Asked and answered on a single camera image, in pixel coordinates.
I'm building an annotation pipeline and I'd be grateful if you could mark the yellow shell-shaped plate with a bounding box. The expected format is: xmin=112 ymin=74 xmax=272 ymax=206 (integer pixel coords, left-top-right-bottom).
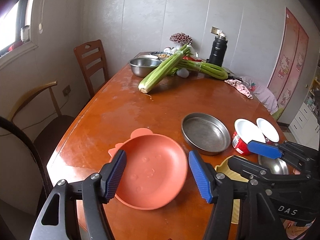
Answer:
xmin=215 ymin=156 xmax=248 ymax=225

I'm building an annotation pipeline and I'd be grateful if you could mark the large steel bowl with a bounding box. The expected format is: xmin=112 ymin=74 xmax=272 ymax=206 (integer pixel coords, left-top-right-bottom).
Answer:
xmin=258 ymin=155 xmax=289 ymax=174

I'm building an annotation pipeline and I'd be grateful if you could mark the large red paper bowl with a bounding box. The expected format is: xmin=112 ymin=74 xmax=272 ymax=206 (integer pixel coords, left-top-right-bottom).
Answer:
xmin=232 ymin=119 xmax=266 ymax=156

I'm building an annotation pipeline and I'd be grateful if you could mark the small red paper bowl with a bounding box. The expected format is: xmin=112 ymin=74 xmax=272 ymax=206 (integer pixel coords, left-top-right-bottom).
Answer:
xmin=256 ymin=118 xmax=280 ymax=145

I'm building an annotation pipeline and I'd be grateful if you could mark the steel pan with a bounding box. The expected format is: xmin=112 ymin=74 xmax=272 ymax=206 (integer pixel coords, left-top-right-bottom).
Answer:
xmin=181 ymin=113 xmax=231 ymax=155

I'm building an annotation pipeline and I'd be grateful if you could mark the orange plastic plate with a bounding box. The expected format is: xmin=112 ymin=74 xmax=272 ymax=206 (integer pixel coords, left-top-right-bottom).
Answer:
xmin=108 ymin=128 xmax=188 ymax=210

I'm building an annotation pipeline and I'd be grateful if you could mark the pink cloth on table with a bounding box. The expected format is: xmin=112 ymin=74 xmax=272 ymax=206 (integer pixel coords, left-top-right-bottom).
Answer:
xmin=224 ymin=80 xmax=253 ymax=100

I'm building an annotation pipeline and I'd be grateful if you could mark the hello kitty pink door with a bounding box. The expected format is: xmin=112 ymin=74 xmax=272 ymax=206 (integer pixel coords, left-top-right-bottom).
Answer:
xmin=268 ymin=9 xmax=309 ymax=111

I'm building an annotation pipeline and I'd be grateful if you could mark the rear celery bunch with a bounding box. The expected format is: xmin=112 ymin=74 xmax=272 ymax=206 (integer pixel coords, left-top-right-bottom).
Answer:
xmin=168 ymin=60 xmax=228 ymax=80

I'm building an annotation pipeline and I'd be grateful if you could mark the celery bunch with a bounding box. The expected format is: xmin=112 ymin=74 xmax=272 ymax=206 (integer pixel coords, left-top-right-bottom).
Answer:
xmin=168 ymin=60 xmax=228 ymax=80
xmin=138 ymin=44 xmax=191 ymax=94

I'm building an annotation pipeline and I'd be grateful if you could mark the white foam-net fruit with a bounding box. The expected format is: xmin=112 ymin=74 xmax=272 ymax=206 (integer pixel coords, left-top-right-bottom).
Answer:
xmin=176 ymin=68 xmax=190 ymax=78

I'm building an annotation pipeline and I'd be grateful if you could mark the black thermos bottle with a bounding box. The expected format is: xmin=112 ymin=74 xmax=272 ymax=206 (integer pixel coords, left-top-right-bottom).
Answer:
xmin=208 ymin=31 xmax=228 ymax=67

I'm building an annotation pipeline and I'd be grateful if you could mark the front celery bunch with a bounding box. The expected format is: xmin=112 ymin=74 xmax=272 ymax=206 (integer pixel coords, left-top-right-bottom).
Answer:
xmin=138 ymin=44 xmax=191 ymax=94

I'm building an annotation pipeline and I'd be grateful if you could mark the patterned plate with food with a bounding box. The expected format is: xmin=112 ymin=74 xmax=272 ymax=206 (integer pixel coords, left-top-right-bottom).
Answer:
xmin=150 ymin=51 xmax=172 ymax=59

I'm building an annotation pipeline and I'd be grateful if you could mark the dried flower bouquet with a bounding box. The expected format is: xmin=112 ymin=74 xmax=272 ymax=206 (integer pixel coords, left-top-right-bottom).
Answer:
xmin=169 ymin=33 xmax=193 ymax=44

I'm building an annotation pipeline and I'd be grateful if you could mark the small steel bowl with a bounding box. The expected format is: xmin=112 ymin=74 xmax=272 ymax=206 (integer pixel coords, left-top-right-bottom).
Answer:
xmin=129 ymin=57 xmax=161 ymax=77

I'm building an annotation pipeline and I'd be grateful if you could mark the brown slatted wooden chair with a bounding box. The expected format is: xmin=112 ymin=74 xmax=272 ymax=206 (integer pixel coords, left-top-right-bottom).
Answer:
xmin=73 ymin=40 xmax=109 ymax=98

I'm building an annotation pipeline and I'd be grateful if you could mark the window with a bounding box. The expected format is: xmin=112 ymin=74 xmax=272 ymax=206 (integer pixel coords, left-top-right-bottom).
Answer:
xmin=1 ymin=0 xmax=34 ymax=57

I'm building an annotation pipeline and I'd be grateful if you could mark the black cable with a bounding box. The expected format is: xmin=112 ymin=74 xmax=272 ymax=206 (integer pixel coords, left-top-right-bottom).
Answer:
xmin=0 ymin=115 xmax=54 ymax=201

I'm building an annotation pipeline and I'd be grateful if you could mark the white wall socket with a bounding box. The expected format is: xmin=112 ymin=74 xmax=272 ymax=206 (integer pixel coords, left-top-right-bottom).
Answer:
xmin=210 ymin=27 xmax=223 ymax=35

